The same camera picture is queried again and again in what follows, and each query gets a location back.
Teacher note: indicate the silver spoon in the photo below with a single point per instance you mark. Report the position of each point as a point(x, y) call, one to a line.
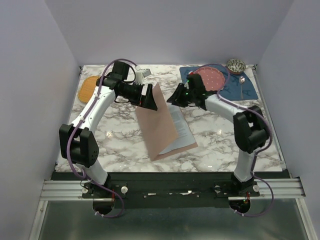
point(241, 82)

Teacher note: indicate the aluminium rail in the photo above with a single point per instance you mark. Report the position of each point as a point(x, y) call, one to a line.
point(60, 190)

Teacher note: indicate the floral patterned bowl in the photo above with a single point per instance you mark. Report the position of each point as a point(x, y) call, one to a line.
point(236, 66)

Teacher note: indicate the blue cloth placemat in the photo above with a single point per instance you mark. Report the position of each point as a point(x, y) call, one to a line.
point(232, 90)

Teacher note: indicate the printed paper stack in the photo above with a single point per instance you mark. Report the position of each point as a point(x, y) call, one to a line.
point(185, 136)

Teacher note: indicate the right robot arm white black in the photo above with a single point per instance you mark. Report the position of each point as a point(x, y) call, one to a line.
point(252, 133)

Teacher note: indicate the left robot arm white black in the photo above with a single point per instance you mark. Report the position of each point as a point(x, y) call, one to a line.
point(121, 78)

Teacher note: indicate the orange woven mat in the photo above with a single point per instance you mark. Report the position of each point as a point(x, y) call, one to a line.
point(87, 89)

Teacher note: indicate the pink dotted plate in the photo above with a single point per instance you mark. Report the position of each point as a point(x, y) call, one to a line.
point(212, 78)

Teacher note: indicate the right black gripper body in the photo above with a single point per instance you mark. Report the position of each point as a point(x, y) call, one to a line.
point(189, 95)

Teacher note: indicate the black mounting base plate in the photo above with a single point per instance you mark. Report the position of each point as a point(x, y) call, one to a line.
point(142, 190)

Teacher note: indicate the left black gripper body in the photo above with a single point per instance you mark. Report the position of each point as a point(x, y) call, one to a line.
point(133, 92)

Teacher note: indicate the pink folder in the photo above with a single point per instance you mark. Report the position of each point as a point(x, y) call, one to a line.
point(158, 129)

